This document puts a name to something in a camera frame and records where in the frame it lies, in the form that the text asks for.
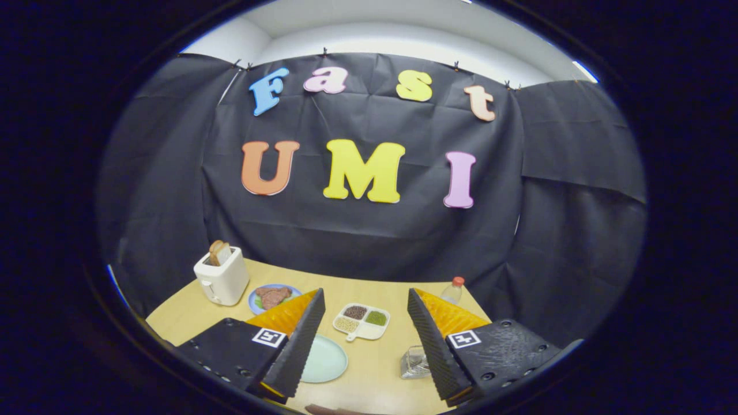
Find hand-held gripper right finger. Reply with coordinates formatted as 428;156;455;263
407;288;563;407

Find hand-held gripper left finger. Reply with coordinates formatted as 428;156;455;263
176;288;326;404

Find light green plate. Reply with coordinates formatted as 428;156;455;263
300;334;349;384

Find brown steak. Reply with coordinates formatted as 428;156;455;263
255;286;293;311

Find clear water bottle red cap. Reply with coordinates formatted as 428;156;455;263
440;276;465;305

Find white divided bean tray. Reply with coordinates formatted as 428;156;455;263
333;303;391;342

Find blue plate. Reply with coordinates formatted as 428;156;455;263
248;283;303;315

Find white toaster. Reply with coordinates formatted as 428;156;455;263
193;246;250;307

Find brown toast slice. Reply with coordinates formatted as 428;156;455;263
208;240;231;267

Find ceiling light panel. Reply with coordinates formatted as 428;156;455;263
573;60;600;84

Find metal wire basket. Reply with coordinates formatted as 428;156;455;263
400;345;432;380

